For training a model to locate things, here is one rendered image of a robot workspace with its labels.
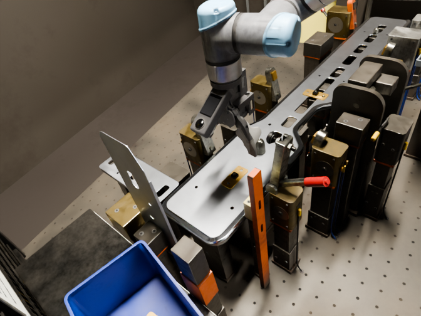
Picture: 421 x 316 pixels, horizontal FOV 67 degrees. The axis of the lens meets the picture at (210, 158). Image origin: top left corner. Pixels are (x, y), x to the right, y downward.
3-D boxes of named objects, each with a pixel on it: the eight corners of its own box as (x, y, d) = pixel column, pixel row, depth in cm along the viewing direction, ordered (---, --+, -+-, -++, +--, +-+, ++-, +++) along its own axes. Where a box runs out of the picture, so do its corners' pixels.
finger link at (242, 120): (257, 136, 74) (236, 105, 72) (253, 140, 73) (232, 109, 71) (244, 140, 78) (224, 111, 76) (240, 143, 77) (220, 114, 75)
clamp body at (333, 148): (313, 215, 113) (321, 134, 87) (343, 230, 106) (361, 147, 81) (304, 227, 109) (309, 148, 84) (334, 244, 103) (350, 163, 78)
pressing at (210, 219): (364, 16, 154) (364, 13, 152) (415, 22, 141) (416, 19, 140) (156, 209, 88) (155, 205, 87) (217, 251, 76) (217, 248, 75)
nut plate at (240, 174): (238, 165, 93) (238, 162, 93) (249, 170, 91) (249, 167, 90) (220, 184, 89) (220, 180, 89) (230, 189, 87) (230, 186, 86)
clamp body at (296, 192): (282, 248, 105) (280, 175, 81) (309, 264, 100) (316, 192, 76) (270, 263, 102) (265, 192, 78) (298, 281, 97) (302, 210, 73)
